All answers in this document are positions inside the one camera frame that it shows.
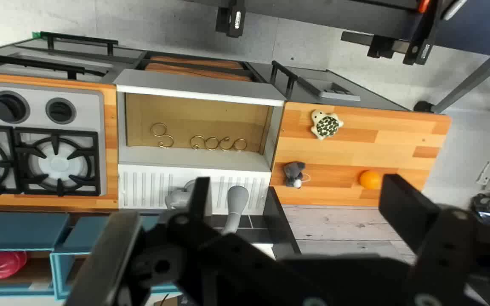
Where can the grey toy faucet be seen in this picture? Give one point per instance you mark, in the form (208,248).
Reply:
(237,198)

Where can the grey stove panel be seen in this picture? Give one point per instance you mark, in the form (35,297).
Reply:
(33,107)

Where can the small orange ball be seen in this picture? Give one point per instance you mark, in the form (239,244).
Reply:
(370,178)

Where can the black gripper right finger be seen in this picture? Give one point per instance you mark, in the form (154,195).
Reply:
(409,212)

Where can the pink object in bin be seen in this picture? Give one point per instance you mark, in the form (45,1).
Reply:
(4,263)

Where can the wooden toy kitchen counter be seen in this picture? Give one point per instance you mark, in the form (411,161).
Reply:
(370,147)

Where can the whitewashed wood wall panel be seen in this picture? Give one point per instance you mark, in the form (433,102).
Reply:
(341,227)

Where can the black stand clamp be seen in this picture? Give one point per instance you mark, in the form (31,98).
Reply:
(382,44)
(230,17)

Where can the white toy sink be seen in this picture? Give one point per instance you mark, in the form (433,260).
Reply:
(161,183)

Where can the black clamp with orange tip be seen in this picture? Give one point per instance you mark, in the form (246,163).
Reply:
(421,34)

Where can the teal storage bin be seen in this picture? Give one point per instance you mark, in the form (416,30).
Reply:
(18,229)
(84,232)

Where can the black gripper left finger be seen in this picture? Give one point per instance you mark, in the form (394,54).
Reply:
(198,197)

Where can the grey metal stand leg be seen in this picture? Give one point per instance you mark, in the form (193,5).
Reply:
(475,78)

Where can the small grey black toy pot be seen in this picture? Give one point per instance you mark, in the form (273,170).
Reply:
(295,171)

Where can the green white tortoise doll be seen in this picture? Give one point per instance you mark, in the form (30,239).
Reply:
(326,124)

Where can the black round stove knob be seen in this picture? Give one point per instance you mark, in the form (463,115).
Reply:
(60,110)
(9,105)

